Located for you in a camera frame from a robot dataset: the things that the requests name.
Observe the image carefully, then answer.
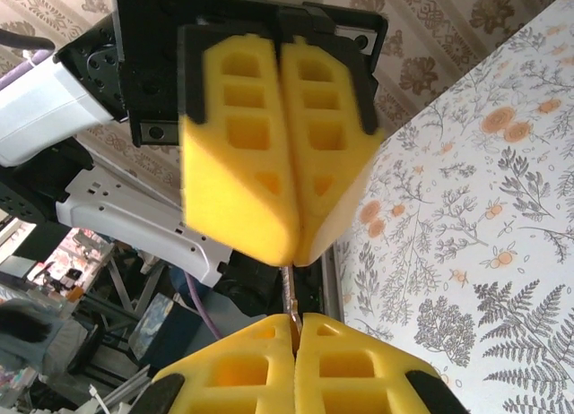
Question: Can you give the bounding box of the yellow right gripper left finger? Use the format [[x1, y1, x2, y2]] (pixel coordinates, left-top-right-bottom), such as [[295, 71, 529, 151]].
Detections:
[[152, 314, 298, 414]]

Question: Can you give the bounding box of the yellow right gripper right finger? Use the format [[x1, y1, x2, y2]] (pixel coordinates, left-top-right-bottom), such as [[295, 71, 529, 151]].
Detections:
[[295, 313, 470, 414]]

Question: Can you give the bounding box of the small brass key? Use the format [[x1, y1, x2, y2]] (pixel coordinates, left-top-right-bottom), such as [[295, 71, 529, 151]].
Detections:
[[282, 263, 302, 348]]

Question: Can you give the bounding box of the small blue painted box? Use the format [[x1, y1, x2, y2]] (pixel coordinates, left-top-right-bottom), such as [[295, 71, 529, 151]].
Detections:
[[128, 292, 219, 366]]

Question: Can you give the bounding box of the floral patterned table cover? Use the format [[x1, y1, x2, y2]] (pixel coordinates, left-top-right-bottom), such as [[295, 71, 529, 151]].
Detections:
[[334, 0, 574, 414]]

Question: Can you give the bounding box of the pink cluttered shelf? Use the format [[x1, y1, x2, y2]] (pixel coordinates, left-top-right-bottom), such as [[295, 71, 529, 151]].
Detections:
[[24, 228, 116, 310]]

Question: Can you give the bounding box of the person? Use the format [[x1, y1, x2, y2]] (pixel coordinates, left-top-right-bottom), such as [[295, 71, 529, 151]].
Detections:
[[0, 297, 93, 388]]

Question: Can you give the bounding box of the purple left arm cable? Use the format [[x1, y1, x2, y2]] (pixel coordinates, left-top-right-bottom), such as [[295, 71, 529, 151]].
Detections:
[[0, 26, 225, 341]]

